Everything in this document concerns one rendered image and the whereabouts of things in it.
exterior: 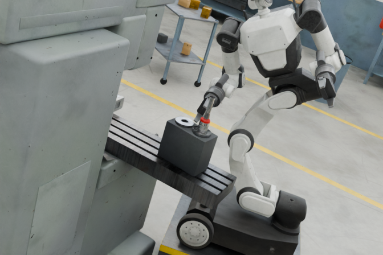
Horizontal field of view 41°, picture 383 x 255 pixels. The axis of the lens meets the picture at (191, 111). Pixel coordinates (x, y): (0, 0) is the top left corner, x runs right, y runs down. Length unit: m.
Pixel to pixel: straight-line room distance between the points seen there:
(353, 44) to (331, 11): 0.71
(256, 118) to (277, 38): 0.46
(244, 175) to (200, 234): 0.40
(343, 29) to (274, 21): 7.24
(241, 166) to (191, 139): 0.58
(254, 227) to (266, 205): 0.14
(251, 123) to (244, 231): 0.59
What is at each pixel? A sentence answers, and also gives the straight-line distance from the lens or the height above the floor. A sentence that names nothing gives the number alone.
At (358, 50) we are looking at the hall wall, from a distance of 9.76.
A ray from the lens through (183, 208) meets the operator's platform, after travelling 3.19.
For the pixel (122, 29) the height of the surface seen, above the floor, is 1.55.
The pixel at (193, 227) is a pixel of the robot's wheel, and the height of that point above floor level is 0.52.
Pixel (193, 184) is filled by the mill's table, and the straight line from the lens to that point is 2.35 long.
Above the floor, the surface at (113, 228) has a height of 0.39.
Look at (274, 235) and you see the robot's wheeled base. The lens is 2.95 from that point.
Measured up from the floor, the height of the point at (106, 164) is 0.89.
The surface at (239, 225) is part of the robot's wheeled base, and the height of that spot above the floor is 0.57.
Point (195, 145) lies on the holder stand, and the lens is 2.33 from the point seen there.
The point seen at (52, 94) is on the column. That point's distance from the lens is 1.75.
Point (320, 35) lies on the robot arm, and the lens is 2.61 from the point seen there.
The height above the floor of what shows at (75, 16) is 1.63.
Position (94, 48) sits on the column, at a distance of 1.84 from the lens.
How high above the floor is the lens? 2.16
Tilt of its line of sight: 23 degrees down
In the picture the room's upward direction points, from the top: 17 degrees clockwise
